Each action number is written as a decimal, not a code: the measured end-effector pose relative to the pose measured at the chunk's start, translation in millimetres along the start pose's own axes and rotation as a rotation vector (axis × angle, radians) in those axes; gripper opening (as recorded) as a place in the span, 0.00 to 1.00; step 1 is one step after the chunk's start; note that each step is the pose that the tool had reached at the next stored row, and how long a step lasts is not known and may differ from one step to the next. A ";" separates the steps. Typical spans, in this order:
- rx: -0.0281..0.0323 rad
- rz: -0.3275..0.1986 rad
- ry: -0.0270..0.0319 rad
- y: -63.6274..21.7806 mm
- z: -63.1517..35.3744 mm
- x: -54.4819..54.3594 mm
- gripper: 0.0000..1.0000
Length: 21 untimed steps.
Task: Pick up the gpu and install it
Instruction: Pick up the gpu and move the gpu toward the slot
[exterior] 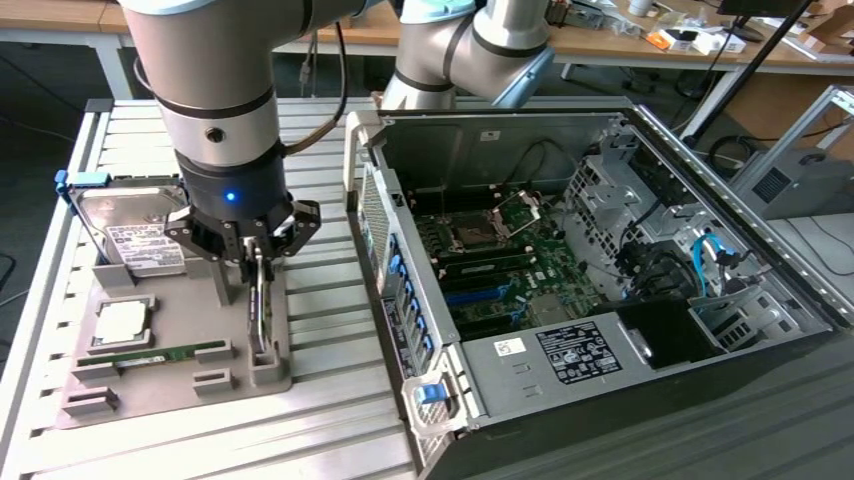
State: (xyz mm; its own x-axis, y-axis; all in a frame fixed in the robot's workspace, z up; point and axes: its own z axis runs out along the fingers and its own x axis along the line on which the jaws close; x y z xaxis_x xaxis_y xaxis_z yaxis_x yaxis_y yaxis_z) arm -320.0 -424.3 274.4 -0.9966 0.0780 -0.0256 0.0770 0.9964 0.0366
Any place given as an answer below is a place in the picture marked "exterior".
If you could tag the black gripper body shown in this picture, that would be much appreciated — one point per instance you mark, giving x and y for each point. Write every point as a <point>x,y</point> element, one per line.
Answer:
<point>230,190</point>

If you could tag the green graphics card black fan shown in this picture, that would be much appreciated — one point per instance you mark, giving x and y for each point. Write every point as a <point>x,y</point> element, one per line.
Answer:
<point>262,310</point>

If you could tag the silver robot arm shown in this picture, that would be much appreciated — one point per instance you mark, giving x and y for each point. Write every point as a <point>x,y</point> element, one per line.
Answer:
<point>214,75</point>

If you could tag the hard disk blue caddy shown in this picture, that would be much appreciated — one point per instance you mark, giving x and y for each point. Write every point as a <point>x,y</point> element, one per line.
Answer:
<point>127,235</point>

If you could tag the grey plastic parts rack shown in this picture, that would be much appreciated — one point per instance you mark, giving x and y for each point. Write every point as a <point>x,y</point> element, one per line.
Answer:
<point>174,320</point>

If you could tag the silver CPU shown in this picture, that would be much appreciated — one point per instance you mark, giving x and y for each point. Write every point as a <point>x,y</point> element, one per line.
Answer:
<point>121,322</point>

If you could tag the green RAM stick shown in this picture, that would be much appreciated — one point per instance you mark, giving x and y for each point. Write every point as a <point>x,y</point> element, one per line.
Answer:
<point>156,356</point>

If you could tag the CPU socket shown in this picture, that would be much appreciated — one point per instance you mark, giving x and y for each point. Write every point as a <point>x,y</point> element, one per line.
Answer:
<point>475,232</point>

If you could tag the black RAM stick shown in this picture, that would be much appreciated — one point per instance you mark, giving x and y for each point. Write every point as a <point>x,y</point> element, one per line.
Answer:
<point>483,266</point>

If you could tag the open metal PC case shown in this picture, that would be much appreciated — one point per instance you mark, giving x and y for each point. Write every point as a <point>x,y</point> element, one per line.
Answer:
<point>467,145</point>

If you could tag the metal socket cover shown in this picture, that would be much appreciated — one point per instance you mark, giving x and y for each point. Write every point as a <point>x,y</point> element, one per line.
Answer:
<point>520,210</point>

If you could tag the blue case latch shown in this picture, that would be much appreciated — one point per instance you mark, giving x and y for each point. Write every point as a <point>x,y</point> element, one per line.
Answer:
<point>430,392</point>

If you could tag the green motherboard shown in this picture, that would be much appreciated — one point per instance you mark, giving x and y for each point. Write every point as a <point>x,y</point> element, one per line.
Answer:
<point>554,270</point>

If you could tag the silver chipset heat sink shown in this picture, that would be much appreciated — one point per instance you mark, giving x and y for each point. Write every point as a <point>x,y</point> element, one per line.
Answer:
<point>552,308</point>

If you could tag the grey power supply unit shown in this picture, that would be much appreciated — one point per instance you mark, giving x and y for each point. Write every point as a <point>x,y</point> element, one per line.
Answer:
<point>574,355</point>

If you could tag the orange white box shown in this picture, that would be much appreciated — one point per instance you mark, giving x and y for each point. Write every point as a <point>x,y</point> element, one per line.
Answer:
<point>667,39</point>

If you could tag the white cup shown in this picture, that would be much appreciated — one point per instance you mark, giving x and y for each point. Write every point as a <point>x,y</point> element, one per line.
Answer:
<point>642,6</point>

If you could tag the black stand pole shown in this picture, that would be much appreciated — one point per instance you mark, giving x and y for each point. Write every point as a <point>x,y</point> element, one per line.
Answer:
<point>734,85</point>

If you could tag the grey computer tower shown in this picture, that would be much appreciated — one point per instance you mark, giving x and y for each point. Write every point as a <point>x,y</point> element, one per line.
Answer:
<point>801,185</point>

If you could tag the black monitor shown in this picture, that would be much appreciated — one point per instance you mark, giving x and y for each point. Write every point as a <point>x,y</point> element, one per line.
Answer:
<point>761,6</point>

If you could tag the brown cardboard box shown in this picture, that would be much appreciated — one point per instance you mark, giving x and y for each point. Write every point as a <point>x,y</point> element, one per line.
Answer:
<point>834,25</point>

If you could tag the wooden desk white frame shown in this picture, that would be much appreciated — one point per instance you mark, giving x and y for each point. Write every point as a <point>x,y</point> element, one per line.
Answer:
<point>834,60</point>
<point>53,20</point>

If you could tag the aluminium profile frame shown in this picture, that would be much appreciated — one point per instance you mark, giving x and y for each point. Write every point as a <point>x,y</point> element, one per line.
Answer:
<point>834,95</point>

